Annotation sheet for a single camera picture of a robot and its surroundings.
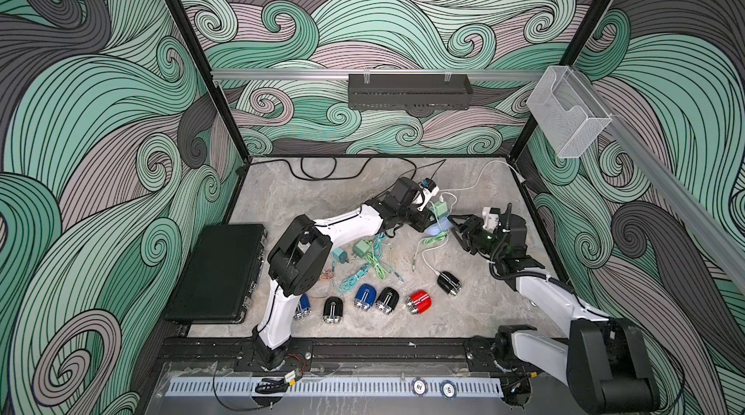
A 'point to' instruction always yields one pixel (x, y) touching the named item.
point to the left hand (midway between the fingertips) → (435, 213)
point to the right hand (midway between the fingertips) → (445, 222)
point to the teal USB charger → (340, 254)
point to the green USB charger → (361, 248)
